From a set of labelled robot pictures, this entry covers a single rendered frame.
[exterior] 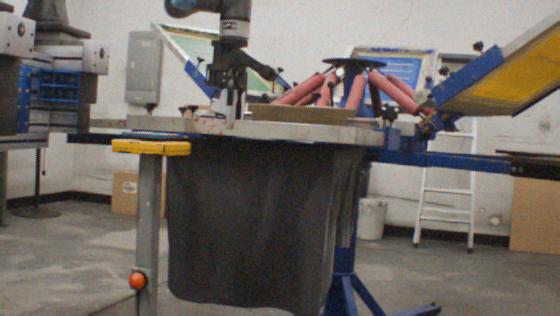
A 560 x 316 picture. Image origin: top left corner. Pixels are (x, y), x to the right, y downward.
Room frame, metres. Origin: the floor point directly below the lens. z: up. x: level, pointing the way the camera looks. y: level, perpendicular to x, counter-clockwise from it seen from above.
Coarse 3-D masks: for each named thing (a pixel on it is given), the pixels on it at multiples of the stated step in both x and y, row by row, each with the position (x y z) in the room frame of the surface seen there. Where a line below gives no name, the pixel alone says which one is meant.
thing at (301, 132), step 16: (128, 128) 1.60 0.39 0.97; (144, 128) 1.58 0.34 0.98; (160, 128) 1.57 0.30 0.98; (176, 128) 1.56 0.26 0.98; (192, 128) 1.54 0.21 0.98; (208, 128) 1.53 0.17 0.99; (224, 128) 1.52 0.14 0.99; (240, 128) 1.51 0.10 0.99; (256, 128) 1.50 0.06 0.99; (272, 128) 1.49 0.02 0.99; (288, 128) 1.47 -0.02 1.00; (304, 128) 1.46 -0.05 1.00; (320, 128) 1.45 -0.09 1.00; (336, 128) 1.44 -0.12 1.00; (352, 128) 1.43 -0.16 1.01; (368, 144) 1.62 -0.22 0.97; (384, 144) 1.89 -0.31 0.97
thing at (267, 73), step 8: (232, 56) 1.52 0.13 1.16; (240, 56) 1.51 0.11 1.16; (248, 56) 1.51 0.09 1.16; (248, 64) 1.51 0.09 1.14; (256, 64) 1.50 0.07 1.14; (256, 72) 1.50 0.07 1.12; (264, 72) 1.49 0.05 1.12; (272, 72) 1.49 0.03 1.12; (264, 80) 1.52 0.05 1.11; (272, 80) 1.51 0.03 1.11
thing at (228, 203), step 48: (192, 144) 1.64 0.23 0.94; (240, 144) 1.61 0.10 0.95; (192, 192) 1.65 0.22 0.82; (240, 192) 1.61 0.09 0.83; (288, 192) 1.58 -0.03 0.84; (192, 240) 1.66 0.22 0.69; (240, 240) 1.61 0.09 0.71; (288, 240) 1.58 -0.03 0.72; (192, 288) 1.66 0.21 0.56; (240, 288) 1.61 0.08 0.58; (288, 288) 1.58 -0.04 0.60
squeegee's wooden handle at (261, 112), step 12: (252, 108) 2.12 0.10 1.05; (264, 108) 2.10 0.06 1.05; (276, 108) 2.09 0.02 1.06; (288, 108) 2.08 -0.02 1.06; (300, 108) 2.07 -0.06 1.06; (312, 108) 2.06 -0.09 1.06; (324, 108) 2.05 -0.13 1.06; (336, 108) 2.04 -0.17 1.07; (264, 120) 2.10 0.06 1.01; (276, 120) 2.09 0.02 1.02; (288, 120) 2.08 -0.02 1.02; (300, 120) 2.07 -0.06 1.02; (312, 120) 2.06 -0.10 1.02; (324, 120) 2.04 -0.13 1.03; (336, 120) 2.03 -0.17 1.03
